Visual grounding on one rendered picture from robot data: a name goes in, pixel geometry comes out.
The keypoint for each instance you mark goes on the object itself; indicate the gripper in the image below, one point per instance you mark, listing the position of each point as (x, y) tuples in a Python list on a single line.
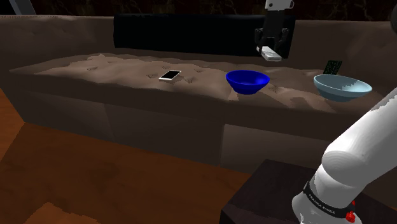
[(275, 21)]

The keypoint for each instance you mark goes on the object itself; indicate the white remote control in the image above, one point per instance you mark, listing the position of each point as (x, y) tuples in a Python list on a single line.
[(271, 55)]

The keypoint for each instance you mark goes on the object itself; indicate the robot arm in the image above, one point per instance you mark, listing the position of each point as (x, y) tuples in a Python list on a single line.
[(356, 149)]

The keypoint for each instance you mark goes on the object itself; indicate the dark blue bowl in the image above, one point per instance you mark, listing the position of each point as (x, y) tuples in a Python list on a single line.
[(246, 83)]

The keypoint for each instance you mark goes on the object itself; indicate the light blue bowl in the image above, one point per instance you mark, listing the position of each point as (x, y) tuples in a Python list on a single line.
[(339, 90)]

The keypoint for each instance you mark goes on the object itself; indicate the black sofa cushion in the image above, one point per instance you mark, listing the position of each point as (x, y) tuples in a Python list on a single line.
[(186, 34)]

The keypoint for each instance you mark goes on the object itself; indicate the white phone with black screen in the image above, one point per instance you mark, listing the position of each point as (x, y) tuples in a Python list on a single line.
[(170, 75)]

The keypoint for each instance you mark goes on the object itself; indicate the brown sofa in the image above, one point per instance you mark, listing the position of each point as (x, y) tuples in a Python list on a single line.
[(124, 93)]

